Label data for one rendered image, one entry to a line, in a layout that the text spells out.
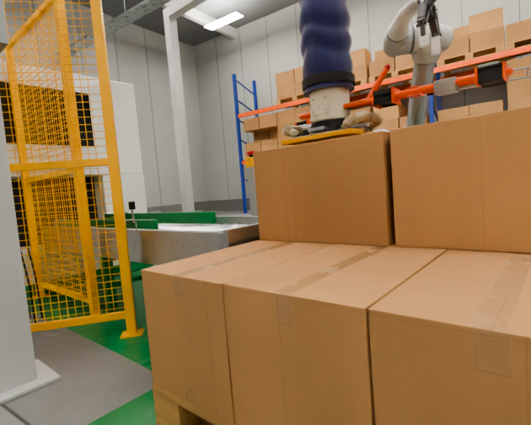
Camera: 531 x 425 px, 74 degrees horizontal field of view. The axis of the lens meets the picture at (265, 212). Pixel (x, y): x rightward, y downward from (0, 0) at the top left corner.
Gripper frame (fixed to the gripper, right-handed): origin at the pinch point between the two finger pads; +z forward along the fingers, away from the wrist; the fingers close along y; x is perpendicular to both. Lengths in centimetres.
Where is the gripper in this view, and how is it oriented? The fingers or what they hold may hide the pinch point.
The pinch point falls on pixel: (430, 48)
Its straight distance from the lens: 152.3
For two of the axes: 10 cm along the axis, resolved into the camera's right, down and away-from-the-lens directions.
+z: 0.8, 9.9, 0.7
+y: -6.5, 1.1, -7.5
